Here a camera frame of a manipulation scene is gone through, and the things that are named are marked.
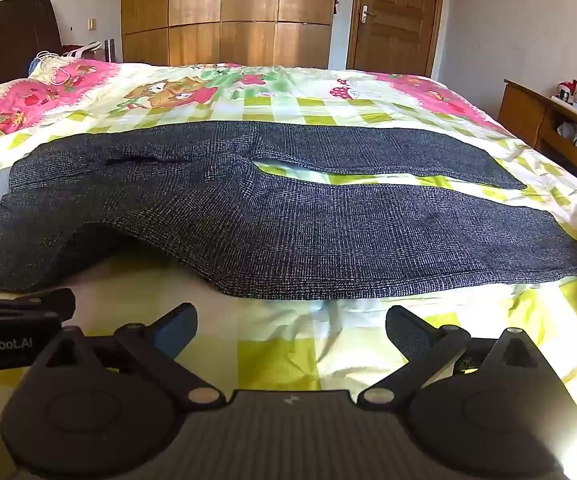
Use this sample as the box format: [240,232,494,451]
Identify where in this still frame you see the wooden wardrobe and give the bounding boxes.
[121,0,340,68]

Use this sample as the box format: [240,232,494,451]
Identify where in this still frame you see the wooden door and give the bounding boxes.
[347,0,449,79]

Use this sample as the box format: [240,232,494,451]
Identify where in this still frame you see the white-handled bag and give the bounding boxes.
[61,41,102,62]

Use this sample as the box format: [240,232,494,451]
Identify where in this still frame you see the white cable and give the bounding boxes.
[33,51,77,86]

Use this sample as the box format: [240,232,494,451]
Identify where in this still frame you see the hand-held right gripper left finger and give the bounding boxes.
[33,302,227,408]

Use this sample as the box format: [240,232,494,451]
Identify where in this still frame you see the dark brown headboard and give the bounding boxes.
[0,0,64,98]

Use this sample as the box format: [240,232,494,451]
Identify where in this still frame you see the wooden side table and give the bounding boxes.
[497,79,577,196]

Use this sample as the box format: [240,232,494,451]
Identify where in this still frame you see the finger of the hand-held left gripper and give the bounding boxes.
[0,288,77,322]

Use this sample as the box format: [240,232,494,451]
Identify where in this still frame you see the dark grey checked pants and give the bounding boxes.
[0,122,577,302]

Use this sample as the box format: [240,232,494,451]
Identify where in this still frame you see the printed checked quilt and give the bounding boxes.
[0,57,577,480]

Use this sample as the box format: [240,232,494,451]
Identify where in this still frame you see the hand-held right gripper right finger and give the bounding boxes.
[357,305,555,408]

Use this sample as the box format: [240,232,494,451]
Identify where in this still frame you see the red and white stuffed toy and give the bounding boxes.
[557,80,577,109]

